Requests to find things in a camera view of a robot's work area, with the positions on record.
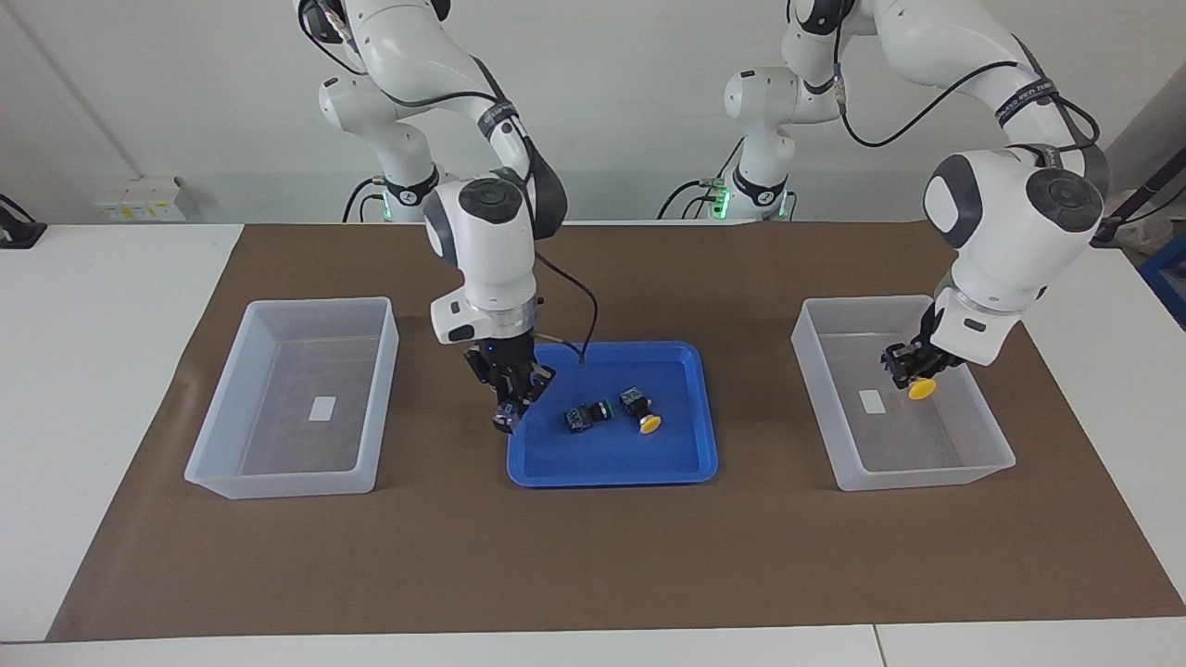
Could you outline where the translucent white plastic box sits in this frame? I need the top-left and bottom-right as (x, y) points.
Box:
(183, 296), (401, 501)
(790, 295), (1017, 493)

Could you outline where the blue plastic tray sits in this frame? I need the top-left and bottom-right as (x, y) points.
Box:
(506, 341), (721, 489)

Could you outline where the brown table mat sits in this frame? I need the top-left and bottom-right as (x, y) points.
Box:
(46, 220), (1186, 643)

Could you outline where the blue crate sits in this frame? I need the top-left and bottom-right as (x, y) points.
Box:
(1138, 232), (1186, 327)

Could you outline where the black tripod stand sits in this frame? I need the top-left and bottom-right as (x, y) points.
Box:
(1091, 148), (1186, 247)

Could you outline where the black stand base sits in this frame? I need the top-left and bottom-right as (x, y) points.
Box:
(0, 195), (47, 249)

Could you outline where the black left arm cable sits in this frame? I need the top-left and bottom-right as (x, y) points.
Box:
(829, 37), (1105, 157)

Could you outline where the white wall socket box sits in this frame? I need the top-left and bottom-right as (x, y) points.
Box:
(93, 176), (186, 223)

